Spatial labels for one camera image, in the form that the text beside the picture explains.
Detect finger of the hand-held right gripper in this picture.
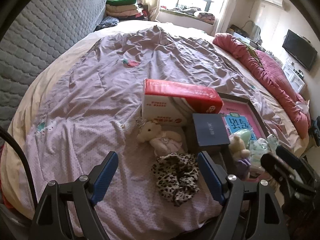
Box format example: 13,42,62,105
276,145,304,170
261,153,316,198

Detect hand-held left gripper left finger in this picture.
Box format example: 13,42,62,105
31,151,119,240

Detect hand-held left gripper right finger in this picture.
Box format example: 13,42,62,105
197,151,284,240

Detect light green tissue pack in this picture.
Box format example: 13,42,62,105
250,139,269,168

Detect leopard print scrunchie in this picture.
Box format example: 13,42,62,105
151,152,200,207

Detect beige bear purple dress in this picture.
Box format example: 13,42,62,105
229,134,251,180

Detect white plush toy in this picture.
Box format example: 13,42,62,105
136,119,183,157

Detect dark blue box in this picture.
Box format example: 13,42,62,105
192,113,230,147

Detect white plastic bag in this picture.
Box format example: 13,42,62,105
296,101,310,113

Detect pink book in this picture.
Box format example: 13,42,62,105
221,99,267,140

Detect pink quilt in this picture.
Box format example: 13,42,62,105
212,32,312,140

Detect white drawer cabinet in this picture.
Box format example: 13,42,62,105
282,57,307,93

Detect red and white box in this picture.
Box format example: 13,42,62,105
141,79,224,127

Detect red cloth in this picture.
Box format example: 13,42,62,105
2,195,14,209

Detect black television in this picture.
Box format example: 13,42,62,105
282,29,318,72

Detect cream mattress sheet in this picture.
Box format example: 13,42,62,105
0,21,313,205

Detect olive green cloth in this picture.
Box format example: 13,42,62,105
246,42,262,67

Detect grey electric fan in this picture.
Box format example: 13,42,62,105
244,20,262,43

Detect cluttered side table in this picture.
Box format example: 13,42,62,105
226,25,265,50

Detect dark patterned pillow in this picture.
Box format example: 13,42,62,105
95,16,120,32

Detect grey quilted headboard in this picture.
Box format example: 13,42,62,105
0,0,107,128

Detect cream curtain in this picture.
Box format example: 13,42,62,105
145,0,164,22
214,0,240,37

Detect clothes on window sill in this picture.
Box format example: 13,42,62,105
160,5,216,22

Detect stack of folded blankets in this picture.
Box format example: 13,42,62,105
105,0,150,20

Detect black cable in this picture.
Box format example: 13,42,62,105
0,126,35,200

